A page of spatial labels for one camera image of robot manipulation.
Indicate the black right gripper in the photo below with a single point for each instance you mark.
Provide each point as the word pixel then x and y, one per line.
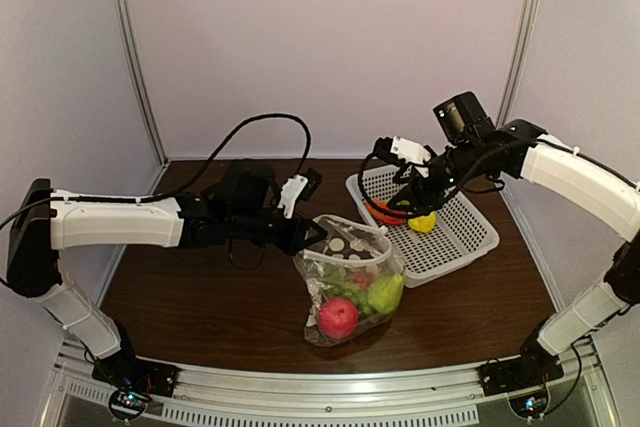
pixel 423 185

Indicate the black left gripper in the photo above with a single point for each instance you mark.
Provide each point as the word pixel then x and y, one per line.
pixel 288 235

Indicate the red orange fake mango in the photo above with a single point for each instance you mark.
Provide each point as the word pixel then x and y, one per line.
pixel 380 212

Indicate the yellow fake lemon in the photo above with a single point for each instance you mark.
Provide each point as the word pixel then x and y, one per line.
pixel 423 224

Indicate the clear zip top bag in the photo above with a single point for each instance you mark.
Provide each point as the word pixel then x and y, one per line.
pixel 353 246

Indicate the red fake apple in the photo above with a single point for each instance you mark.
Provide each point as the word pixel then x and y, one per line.
pixel 338 318

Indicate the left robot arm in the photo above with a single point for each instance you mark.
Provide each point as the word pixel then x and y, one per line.
pixel 52 220

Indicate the green fake grapes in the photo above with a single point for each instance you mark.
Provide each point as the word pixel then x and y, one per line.
pixel 335 282

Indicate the white perforated plastic basket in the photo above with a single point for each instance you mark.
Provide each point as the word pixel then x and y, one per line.
pixel 460 236

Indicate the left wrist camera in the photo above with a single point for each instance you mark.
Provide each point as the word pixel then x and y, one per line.
pixel 300 187

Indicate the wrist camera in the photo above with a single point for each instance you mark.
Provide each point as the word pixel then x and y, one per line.
pixel 400 151
pixel 300 187

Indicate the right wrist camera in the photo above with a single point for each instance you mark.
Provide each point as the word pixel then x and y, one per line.
pixel 400 151

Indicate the front aluminium rail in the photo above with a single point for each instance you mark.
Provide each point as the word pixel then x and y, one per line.
pixel 448 396

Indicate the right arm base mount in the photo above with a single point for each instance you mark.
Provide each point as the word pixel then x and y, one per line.
pixel 525 382

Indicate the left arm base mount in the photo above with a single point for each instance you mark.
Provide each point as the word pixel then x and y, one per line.
pixel 136 387

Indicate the right aluminium frame post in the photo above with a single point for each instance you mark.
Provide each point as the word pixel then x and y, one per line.
pixel 527 20

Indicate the aluminium frame post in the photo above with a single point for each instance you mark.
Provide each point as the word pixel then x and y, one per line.
pixel 134 64
pixel 527 20

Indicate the left aluminium frame post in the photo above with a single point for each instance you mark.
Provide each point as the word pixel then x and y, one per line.
pixel 134 64

